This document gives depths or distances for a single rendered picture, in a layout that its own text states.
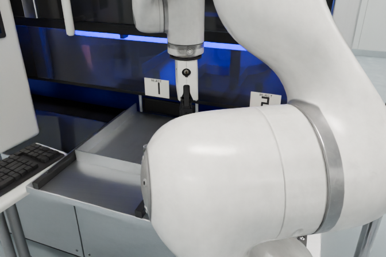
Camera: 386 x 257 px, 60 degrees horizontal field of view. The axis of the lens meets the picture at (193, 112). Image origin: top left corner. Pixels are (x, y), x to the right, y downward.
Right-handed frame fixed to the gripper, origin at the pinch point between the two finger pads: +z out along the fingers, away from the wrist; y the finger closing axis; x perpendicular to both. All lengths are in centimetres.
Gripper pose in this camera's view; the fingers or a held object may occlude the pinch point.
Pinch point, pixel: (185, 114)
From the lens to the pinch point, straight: 84.3
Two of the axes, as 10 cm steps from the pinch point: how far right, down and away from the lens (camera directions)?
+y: -0.5, -4.2, 9.0
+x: -10.0, 0.2, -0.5
